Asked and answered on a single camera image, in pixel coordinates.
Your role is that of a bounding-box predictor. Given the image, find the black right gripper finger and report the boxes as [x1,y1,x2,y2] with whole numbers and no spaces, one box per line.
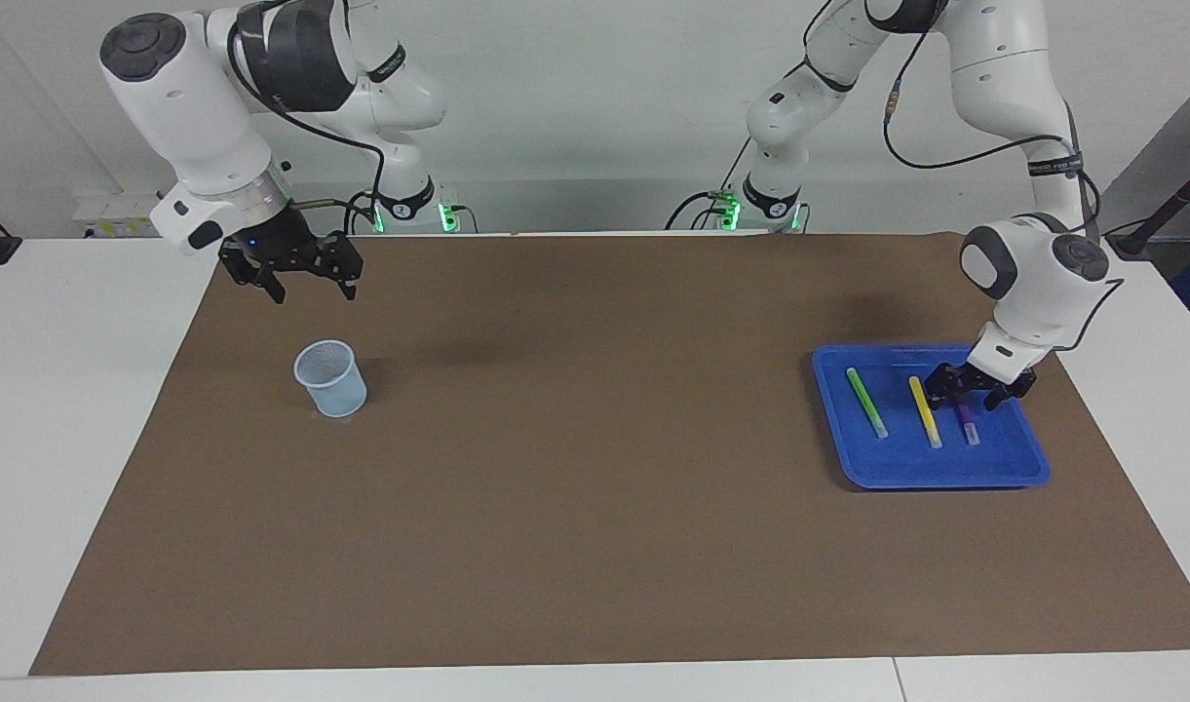
[314,231,364,301]
[219,252,287,305]

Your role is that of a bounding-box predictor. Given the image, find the yellow pen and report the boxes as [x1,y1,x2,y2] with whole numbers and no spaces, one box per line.
[907,375,943,450]

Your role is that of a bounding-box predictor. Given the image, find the green pen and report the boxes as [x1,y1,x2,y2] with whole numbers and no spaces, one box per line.
[845,367,890,440]

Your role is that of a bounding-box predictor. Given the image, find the blue plastic tray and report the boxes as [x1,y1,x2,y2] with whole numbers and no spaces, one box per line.
[811,343,1052,490]

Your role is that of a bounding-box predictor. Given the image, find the translucent blue pen cup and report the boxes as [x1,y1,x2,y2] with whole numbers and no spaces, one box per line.
[293,339,368,419]

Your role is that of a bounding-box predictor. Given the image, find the white power box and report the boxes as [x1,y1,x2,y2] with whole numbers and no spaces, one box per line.
[73,192,181,238]

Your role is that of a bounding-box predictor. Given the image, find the black stand pole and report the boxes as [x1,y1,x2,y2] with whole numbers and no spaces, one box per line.
[1106,156,1190,260]

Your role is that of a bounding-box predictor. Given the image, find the brown table mat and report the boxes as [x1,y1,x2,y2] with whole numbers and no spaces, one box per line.
[29,232,1190,677]

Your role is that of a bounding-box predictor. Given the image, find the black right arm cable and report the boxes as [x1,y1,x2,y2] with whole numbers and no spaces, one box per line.
[226,10,389,235]

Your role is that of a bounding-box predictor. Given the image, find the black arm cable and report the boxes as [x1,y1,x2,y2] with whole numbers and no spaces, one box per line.
[882,29,1127,354]
[226,10,389,235]

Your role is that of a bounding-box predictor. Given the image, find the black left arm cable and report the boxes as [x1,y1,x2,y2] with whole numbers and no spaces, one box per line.
[882,29,1127,354]

